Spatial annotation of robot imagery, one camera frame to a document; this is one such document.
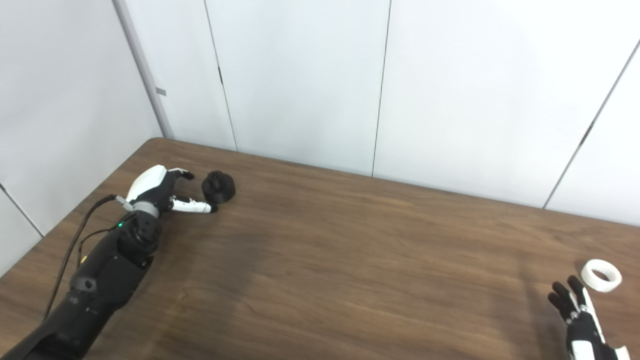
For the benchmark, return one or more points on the white and black right hand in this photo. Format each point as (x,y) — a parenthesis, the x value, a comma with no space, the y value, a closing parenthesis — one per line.
(580,325)

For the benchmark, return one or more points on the grey wall trim strip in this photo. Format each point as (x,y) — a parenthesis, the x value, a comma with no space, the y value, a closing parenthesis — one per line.
(145,70)

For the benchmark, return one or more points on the round black plastic part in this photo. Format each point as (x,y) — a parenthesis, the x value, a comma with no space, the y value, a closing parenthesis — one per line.
(219,189)

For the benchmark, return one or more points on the white and black left hand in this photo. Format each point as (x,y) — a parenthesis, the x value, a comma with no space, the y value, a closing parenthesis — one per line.
(147,182)

